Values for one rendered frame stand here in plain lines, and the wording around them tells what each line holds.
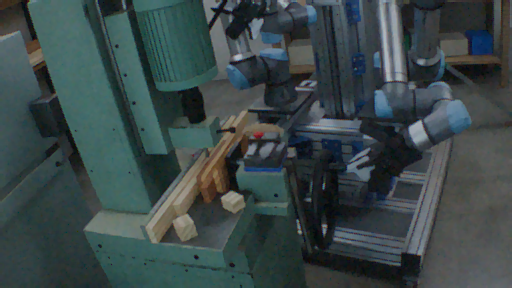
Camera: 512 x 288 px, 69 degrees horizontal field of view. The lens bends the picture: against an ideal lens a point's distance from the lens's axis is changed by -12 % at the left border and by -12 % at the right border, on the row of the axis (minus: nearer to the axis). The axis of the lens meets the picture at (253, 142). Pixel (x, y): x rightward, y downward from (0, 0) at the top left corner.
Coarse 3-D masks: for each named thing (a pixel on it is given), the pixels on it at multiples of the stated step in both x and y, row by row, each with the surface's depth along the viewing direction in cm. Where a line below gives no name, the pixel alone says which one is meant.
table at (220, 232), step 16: (240, 192) 115; (192, 208) 112; (208, 208) 111; (224, 208) 110; (256, 208) 114; (272, 208) 112; (288, 208) 112; (208, 224) 105; (224, 224) 104; (240, 224) 106; (160, 240) 103; (176, 240) 102; (192, 240) 100; (208, 240) 100; (224, 240) 99; (240, 240) 106; (160, 256) 104; (176, 256) 102; (192, 256) 100; (208, 256) 98; (224, 256) 97
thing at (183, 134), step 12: (180, 120) 123; (204, 120) 120; (216, 120) 120; (180, 132) 119; (192, 132) 118; (204, 132) 117; (180, 144) 122; (192, 144) 120; (204, 144) 119; (216, 144) 120
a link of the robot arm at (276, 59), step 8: (272, 48) 181; (264, 56) 174; (272, 56) 172; (280, 56) 173; (264, 64) 172; (272, 64) 173; (280, 64) 175; (288, 64) 179; (272, 72) 174; (280, 72) 176; (288, 72) 179; (272, 80) 178; (280, 80) 178
